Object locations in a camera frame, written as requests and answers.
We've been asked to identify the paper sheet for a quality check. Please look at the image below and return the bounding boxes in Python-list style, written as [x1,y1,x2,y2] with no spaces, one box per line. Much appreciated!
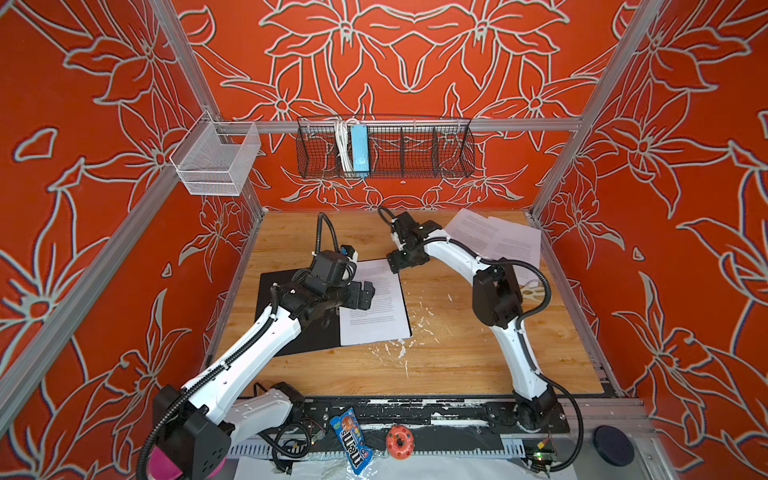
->
[484,217,541,269]
[444,209,498,258]
[340,259,412,346]

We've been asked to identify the grey clip folder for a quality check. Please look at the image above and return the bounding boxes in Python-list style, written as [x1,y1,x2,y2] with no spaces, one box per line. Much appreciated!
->
[254,257,414,358]

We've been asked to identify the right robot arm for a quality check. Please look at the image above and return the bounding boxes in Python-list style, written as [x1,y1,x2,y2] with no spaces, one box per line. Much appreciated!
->
[377,206,585,476]

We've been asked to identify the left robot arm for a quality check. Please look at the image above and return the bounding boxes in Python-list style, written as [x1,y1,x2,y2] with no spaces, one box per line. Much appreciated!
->
[135,213,375,479]

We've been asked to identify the blue white box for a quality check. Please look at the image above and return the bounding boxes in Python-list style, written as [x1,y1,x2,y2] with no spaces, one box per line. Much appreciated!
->
[349,123,370,177]

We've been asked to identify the blue candy bag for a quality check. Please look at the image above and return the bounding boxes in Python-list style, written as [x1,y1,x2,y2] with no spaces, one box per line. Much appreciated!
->
[330,408,374,475]

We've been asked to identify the red toy wheel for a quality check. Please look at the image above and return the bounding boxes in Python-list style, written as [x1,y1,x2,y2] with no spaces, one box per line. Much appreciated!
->
[386,425,415,460]

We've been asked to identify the clear plastic bin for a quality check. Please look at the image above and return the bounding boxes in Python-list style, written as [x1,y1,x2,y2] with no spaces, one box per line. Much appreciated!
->
[170,111,262,197]

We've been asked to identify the small green circuit board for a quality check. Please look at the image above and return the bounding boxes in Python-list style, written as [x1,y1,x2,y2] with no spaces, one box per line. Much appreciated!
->
[523,437,557,476]

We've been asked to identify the pink dumbbell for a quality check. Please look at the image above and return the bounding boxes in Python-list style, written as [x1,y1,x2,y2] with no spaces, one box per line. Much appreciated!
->
[148,442,230,479]

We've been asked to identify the dark round disc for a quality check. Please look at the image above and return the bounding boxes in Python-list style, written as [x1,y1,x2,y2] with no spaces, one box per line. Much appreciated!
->
[592,425,635,467]

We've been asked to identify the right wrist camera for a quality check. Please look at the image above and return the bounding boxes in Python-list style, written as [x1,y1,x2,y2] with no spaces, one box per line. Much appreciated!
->
[391,212,442,249]

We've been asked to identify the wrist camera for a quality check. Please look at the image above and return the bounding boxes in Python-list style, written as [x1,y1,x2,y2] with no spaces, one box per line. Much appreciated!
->
[338,244,358,262]
[391,212,442,249]

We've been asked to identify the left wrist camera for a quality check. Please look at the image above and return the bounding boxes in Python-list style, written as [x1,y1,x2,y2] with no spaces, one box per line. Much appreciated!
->
[338,244,358,262]

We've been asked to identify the black wire basket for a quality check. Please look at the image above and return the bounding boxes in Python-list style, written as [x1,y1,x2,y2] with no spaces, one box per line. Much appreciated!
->
[296,115,476,179]

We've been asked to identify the white cable bundle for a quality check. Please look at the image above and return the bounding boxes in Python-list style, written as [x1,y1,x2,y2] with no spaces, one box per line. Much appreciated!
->
[333,118,355,174]

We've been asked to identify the white handled scissors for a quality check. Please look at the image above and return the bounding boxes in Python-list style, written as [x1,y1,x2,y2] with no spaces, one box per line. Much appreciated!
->
[521,282,546,302]

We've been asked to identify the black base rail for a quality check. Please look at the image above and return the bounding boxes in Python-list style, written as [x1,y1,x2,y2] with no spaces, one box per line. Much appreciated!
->
[305,395,576,435]

